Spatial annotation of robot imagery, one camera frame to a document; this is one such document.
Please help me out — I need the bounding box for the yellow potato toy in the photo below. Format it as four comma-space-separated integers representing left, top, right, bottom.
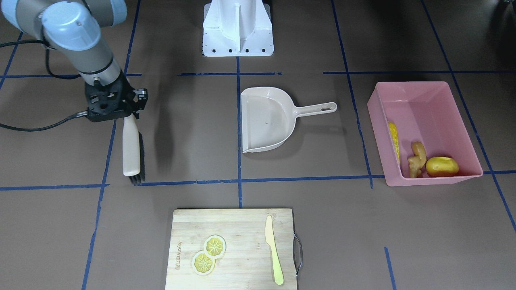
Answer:
426, 156, 460, 177

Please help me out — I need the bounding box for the lemon slice near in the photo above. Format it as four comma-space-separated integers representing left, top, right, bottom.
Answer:
191, 251, 216, 276

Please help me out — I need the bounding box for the white pedestal column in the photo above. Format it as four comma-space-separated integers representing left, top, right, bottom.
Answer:
202, 0, 275, 57

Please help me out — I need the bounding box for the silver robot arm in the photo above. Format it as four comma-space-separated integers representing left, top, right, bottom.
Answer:
1, 0, 142, 122

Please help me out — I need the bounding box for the beige hand brush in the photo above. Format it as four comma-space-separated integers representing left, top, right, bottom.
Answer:
122, 114, 145, 186

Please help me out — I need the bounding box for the black camera cable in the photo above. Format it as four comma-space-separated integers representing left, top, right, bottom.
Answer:
0, 39, 90, 133

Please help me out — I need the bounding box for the wooden cutting board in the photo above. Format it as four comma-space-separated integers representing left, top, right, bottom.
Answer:
165, 209, 298, 290

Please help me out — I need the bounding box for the lemon slice far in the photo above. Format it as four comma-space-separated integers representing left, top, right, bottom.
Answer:
204, 235, 227, 259

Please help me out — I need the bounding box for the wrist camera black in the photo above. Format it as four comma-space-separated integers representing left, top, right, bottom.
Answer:
133, 88, 149, 112

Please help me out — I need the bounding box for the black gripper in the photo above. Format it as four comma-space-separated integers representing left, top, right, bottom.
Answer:
85, 79, 137, 122

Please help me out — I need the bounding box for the orange ginger toy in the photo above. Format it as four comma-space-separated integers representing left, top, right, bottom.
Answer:
408, 141, 427, 178

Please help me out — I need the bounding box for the lemon slice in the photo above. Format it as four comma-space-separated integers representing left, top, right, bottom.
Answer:
204, 235, 227, 259
191, 251, 216, 276

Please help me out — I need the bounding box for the pink plastic bin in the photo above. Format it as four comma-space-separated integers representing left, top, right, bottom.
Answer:
367, 81, 483, 186

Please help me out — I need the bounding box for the yellow corn cob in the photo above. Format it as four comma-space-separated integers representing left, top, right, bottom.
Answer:
388, 121, 400, 163

